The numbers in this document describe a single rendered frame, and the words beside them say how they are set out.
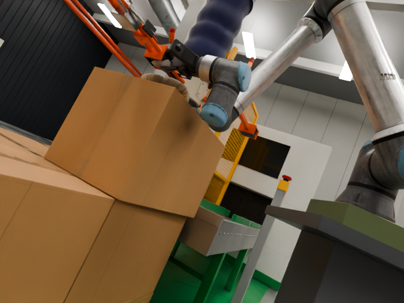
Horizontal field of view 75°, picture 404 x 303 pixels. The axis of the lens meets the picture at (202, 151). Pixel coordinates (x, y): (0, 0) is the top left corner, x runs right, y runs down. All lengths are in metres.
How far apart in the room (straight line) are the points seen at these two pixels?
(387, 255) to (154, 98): 0.79
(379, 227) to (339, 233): 0.21
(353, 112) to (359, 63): 10.55
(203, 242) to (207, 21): 1.06
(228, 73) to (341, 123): 10.48
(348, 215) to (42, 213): 0.82
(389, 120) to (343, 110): 10.55
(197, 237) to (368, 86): 1.00
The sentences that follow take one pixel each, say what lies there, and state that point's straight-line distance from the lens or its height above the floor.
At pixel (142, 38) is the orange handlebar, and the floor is 1.06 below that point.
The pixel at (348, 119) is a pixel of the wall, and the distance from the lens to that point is 11.38.
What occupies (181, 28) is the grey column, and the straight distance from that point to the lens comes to 3.06.
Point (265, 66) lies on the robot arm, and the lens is 1.06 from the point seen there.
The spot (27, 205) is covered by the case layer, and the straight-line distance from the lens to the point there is 0.69.
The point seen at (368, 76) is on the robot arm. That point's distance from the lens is 0.98.
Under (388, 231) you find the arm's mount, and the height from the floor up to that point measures 0.80.
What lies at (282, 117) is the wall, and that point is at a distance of 11.19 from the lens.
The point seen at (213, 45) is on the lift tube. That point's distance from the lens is 1.27.
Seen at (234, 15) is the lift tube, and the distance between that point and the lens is 1.37.
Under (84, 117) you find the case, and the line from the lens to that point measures 1.07.
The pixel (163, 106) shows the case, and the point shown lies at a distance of 0.88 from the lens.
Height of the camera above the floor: 0.66
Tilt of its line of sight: 9 degrees up
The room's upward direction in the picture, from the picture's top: 25 degrees clockwise
